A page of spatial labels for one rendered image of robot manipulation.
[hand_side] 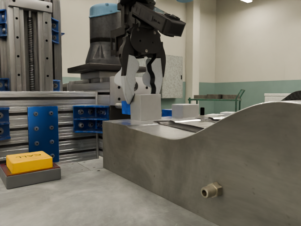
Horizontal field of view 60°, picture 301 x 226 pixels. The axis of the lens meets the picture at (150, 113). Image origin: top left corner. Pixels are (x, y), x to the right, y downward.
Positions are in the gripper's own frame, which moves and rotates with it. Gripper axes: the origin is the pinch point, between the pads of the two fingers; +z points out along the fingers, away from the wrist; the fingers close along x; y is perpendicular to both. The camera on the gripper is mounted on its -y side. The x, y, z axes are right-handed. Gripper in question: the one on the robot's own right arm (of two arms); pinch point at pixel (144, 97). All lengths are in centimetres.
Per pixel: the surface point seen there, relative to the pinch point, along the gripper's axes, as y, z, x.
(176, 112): -0.3, 3.4, -8.6
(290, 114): -32.1, 0.8, 8.1
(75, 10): 535, -183, -193
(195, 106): -2.2, 1.9, -12.2
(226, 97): 260, 6, -372
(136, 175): -9.3, 11.8, 8.1
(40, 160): 1.2, 9.9, 19.5
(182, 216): -21.2, 13.3, 9.6
